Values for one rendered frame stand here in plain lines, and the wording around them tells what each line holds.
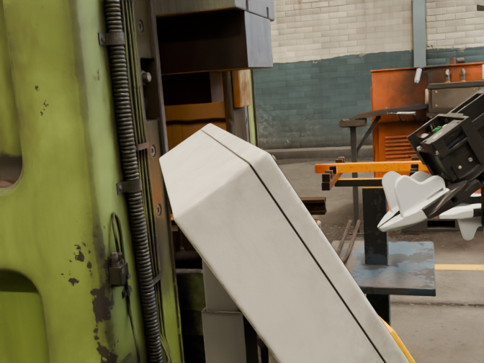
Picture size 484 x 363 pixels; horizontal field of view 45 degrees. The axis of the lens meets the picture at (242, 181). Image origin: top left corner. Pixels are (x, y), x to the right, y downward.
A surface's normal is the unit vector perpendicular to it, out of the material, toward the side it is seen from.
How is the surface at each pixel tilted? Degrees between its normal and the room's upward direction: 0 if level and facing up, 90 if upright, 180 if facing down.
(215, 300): 90
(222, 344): 91
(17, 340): 90
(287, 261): 90
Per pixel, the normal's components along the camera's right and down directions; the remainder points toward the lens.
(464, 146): 0.17, 0.15
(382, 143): -0.25, 0.18
